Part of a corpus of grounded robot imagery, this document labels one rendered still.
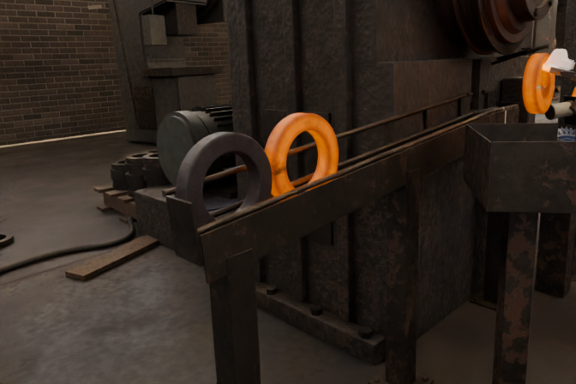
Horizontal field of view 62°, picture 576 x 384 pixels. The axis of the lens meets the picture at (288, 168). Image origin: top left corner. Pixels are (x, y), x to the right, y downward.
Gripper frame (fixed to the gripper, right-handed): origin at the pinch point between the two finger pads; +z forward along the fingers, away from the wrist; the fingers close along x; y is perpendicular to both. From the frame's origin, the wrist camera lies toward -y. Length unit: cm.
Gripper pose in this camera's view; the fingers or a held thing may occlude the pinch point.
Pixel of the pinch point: (539, 66)
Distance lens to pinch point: 144.4
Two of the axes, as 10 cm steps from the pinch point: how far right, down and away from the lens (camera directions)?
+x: -7.1, 1.9, -6.8
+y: 1.3, -9.1, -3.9
